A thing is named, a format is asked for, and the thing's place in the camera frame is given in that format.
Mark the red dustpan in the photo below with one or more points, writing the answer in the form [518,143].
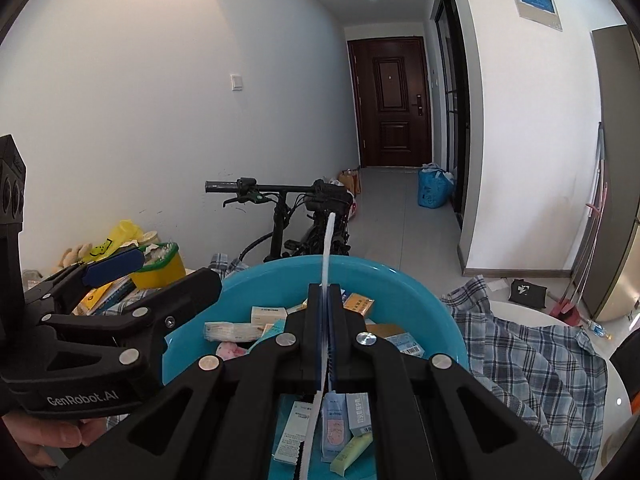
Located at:
[565,309]

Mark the yellow flat box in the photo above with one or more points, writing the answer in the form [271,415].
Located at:
[100,297]

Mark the blue plastic basin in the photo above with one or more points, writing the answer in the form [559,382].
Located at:
[390,280]

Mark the orange small box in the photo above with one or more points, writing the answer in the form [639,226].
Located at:
[359,304]

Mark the plastic water bottle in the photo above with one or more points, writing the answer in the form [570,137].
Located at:
[597,330]

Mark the black cloth bag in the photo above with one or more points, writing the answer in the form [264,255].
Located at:
[525,291]

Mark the blue plastic bag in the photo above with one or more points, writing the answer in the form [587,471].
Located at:
[432,190]

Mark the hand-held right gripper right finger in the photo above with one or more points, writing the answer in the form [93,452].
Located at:
[337,340]

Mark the yellow plastic bag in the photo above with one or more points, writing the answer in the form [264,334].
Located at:
[120,235]

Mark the beige plush toy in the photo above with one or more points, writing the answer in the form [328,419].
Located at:
[75,255]

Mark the blue plaid cloth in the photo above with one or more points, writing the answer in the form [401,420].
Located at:
[525,360]

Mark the white teal box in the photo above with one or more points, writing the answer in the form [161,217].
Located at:
[292,430]

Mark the brown paper bag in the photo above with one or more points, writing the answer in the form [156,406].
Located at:
[350,181]

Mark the pale green tube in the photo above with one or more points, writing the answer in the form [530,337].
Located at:
[350,455]

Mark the yellow green-rimmed container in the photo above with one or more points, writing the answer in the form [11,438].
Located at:
[160,272]

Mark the black framed glass door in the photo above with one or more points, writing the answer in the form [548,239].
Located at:
[457,110]

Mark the white round desktop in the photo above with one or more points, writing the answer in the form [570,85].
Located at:
[616,385]

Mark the white light switch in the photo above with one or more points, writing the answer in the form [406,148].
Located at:
[237,82]

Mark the brown entrance door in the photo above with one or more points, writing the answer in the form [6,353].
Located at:
[390,110]

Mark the person's left hand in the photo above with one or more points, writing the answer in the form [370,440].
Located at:
[45,435]

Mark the white medicine box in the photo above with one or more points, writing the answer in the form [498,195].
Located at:
[267,316]

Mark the black bicycle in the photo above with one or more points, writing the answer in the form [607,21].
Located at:
[320,199]

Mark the gold refrigerator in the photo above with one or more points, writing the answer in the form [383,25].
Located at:
[620,160]

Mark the white pink plush toy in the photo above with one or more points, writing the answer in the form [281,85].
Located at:
[232,350]

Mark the white tissue pack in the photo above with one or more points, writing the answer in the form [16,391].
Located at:
[232,331]

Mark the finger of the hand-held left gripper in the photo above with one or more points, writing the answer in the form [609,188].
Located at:
[190,287]
[115,265]

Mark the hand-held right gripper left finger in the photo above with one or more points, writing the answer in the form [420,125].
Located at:
[315,340]

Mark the small light blue box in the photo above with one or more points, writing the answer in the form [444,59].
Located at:
[360,412]

